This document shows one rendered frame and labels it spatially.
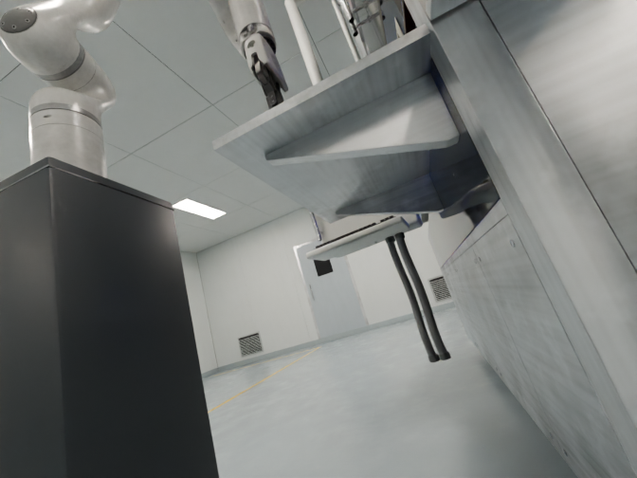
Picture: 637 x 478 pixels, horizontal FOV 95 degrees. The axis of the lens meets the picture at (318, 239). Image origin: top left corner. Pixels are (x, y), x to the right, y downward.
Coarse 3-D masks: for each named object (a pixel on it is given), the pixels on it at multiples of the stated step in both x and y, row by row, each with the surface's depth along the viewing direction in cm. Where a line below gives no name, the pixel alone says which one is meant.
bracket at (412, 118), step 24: (384, 96) 53; (408, 96) 51; (432, 96) 50; (336, 120) 56; (360, 120) 54; (384, 120) 52; (408, 120) 51; (432, 120) 49; (288, 144) 58; (312, 144) 57; (336, 144) 55; (360, 144) 53; (384, 144) 52; (408, 144) 50; (432, 144) 50
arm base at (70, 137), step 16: (48, 112) 57; (64, 112) 58; (32, 128) 56; (48, 128) 56; (64, 128) 57; (80, 128) 59; (96, 128) 62; (32, 144) 56; (48, 144) 55; (64, 144) 56; (80, 144) 57; (96, 144) 61; (32, 160) 55; (64, 160) 55; (80, 160) 56; (96, 160) 59
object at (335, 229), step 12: (348, 216) 149; (360, 216) 146; (372, 216) 143; (384, 216) 141; (408, 216) 136; (324, 228) 154; (336, 228) 151; (348, 228) 148; (324, 240) 153; (384, 240) 155
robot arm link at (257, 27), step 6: (252, 24) 65; (258, 24) 65; (246, 30) 66; (252, 30) 65; (258, 30) 65; (264, 30) 65; (270, 30) 67; (240, 36) 67; (246, 36) 66; (270, 36) 67; (240, 42) 67; (240, 48) 68; (276, 48) 70
